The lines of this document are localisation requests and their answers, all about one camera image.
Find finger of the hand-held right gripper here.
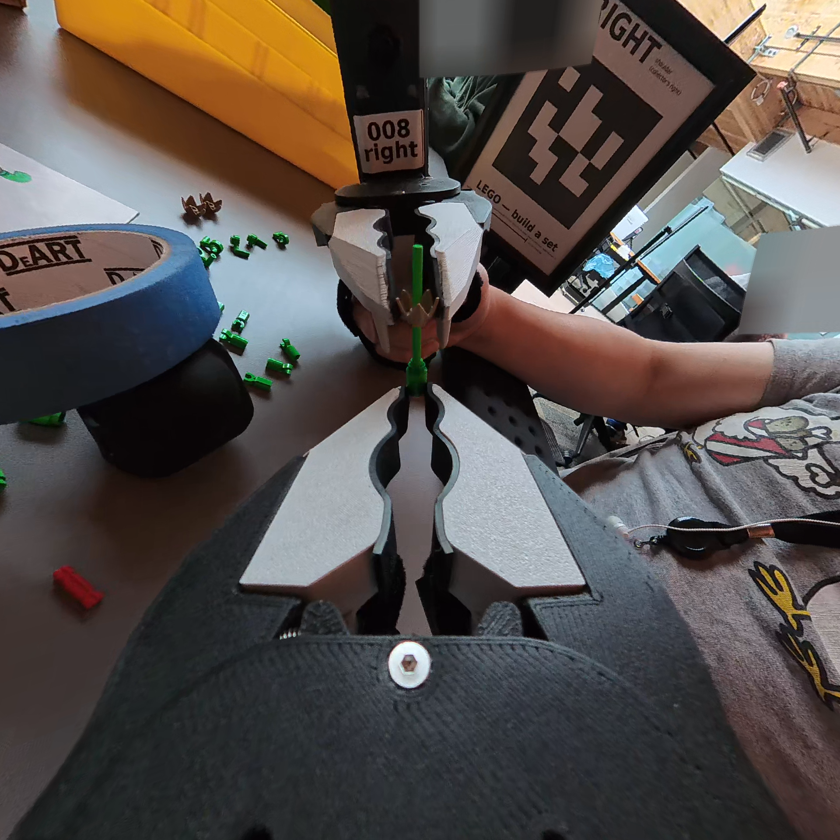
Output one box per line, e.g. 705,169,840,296
419,196,492,350
311,203,396,353

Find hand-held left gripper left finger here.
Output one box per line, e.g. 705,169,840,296
239,386,404,614

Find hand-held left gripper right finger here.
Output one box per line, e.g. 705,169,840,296
428,382,587,614

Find green lego stem assembly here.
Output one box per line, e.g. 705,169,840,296
395,244,441,396

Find person's right forearm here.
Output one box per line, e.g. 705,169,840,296
459,285,775,434

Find scattered green lego clip pieces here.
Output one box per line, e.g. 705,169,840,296
199,231,303,393

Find red lego piece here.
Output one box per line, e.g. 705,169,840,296
52,566,105,609

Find lego instruction booklet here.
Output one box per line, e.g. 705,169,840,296
0,143,140,234

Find person's right hand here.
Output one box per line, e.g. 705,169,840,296
354,266,493,365

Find office chair wheel base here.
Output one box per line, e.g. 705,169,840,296
564,410,632,462

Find yellow plastic bin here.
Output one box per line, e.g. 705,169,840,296
52,0,361,189

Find black framed marker sign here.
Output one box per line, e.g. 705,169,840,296
459,0,757,296

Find black rounded case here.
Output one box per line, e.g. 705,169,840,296
77,336,256,478

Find person's grey printed shirt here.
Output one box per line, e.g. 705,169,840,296
564,338,840,840

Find black storage crate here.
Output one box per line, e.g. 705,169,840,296
623,246,747,343

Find blue masking tape roll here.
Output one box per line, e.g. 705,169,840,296
0,223,222,424

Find black badge reel lanyard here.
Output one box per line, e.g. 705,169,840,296
633,515,840,560

